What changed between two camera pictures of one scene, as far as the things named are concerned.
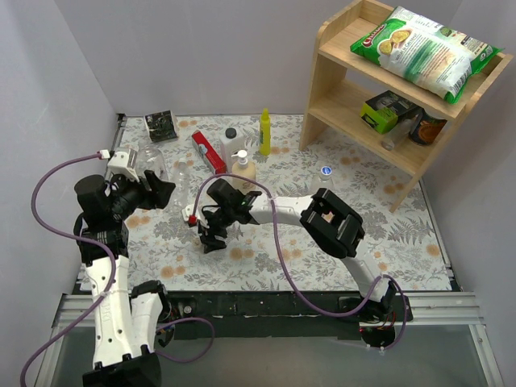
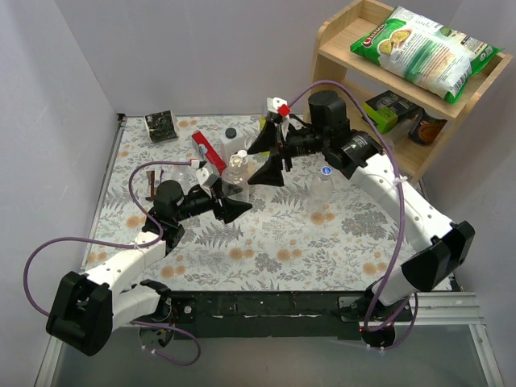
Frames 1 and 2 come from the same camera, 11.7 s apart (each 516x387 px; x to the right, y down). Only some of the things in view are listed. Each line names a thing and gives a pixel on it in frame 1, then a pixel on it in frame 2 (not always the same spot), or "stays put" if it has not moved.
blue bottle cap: x=326 y=170 stays put
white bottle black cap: x=232 y=142 stays put
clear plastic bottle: x=150 y=157 to x=238 y=173
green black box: x=384 y=111 stays put
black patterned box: x=160 y=126 stays put
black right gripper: x=211 y=227 to x=285 y=146
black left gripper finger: x=120 y=180 to x=218 y=194
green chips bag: x=424 y=53 stays put
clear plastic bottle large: x=325 y=180 stays put
